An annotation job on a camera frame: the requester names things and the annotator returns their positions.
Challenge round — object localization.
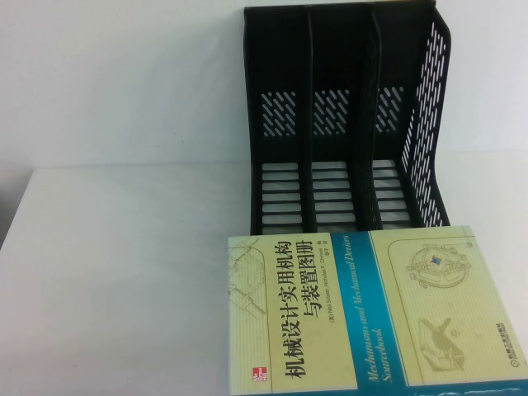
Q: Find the black plastic book stand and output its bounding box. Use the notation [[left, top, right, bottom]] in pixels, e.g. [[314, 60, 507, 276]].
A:
[[243, 2, 455, 239]]

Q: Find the yellow teal mechanical design book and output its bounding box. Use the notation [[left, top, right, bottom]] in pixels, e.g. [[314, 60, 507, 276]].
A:
[[225, 224, 528, 396]]

